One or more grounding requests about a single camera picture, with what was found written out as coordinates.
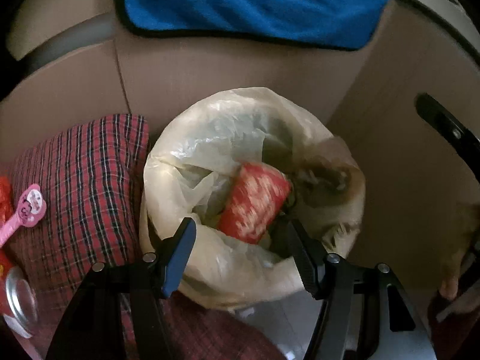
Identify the pink plastic spoon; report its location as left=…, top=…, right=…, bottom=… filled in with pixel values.
left=0, top=184, right=47, bottom=247

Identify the red herbal tea can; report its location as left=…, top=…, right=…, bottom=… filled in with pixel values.
left=1, top=250, right=38, bottom=339

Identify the red plaid tablecloth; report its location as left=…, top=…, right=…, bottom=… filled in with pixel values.
left=1, top=114, right=281, bottom=359

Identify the yellowish plastic bin liner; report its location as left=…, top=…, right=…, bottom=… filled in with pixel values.
left=140, top=87, right=366, bottom=310

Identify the right hand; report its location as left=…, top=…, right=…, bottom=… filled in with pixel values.
left=439, top=204, right=479, bottom=314

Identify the blue microfiber towel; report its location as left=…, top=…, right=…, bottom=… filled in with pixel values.
left=114, top=0, right=389, bottom=51

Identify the red plastic bag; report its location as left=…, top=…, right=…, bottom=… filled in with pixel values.
left=0, top=176, right=14, bottom=227

